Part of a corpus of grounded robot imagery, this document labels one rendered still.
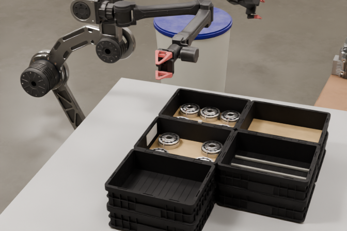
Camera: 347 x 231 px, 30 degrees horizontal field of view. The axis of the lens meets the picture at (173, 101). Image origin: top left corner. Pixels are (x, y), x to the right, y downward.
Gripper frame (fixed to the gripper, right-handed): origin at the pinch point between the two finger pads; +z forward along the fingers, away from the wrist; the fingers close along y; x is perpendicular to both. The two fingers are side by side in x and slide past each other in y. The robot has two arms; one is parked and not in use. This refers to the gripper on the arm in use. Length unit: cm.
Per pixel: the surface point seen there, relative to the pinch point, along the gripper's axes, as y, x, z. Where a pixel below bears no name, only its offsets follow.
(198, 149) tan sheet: 62, -3, -44
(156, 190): 63, 5, -8
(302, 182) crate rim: 52, -56, -20
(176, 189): 63, -3, -12
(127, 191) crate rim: 53, 11, 8
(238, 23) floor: 139, 60, -386
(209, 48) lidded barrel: 84, 38, -203
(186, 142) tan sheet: 62, 4, -48
